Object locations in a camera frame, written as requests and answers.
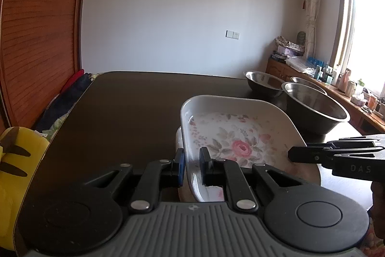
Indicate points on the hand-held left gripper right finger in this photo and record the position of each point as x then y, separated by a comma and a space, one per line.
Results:
204, 166

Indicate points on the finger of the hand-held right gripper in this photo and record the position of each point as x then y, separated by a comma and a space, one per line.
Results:
306, 153

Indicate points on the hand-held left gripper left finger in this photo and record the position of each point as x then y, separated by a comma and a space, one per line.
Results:
180, 168

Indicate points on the large steel bowl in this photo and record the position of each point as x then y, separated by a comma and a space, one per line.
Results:
315, 112

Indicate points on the small steel bowl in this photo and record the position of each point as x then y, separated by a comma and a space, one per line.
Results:
309, 84

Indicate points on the medium steel bowl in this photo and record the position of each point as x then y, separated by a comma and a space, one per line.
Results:
263, 84

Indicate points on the row of toiletry bottles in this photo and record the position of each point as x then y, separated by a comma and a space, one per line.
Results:
346, 85

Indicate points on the wooden low cabinet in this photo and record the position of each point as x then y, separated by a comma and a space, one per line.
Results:
276, 70

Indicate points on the clear plastic bag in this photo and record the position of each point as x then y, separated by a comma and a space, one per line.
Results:
300, 64

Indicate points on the dark stacked books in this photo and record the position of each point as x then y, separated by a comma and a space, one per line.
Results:
277, 56

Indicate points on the purple box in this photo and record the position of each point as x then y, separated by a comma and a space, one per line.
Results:
287, 50

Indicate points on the stack of newspapers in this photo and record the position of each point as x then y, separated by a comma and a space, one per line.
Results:
285, 42

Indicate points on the grey green ornament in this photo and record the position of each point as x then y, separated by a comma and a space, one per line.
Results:
301, 37

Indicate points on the wooden framed window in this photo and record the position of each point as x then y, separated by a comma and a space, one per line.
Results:
367, 40

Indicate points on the floral bedsheet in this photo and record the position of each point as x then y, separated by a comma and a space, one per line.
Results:
55, 126

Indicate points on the dark blue cloth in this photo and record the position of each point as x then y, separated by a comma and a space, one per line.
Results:
66, 100

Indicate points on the patterned beige curtain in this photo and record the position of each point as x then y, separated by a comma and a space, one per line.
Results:
312, 4

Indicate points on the yellow plush toy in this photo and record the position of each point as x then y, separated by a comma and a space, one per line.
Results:
21, 184

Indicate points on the wooden louvered wardrobe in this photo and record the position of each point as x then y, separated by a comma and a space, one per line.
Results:
39, 28

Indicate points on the white wall switch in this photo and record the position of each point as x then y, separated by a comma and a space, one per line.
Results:
232, 34

